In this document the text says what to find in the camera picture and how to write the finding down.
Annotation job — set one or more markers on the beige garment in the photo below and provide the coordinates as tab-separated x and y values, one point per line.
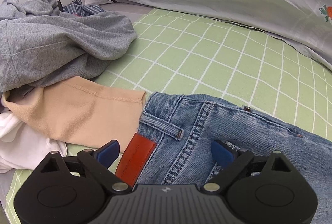
77	109

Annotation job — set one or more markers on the blue denim jeans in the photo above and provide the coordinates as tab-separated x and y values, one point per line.
233	130

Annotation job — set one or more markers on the blue plaid shirt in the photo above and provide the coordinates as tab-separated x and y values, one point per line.
83	9

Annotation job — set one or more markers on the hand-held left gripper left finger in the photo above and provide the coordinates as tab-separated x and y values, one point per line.
109	152

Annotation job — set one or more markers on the grey sweatshirt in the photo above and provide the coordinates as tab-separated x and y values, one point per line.
51	42

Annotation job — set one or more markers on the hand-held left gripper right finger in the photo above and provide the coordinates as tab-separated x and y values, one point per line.
220	152

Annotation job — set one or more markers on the green checked bed sheet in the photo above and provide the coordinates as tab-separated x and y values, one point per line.
207	57

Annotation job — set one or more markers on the white garment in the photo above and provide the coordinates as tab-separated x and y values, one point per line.
23	146

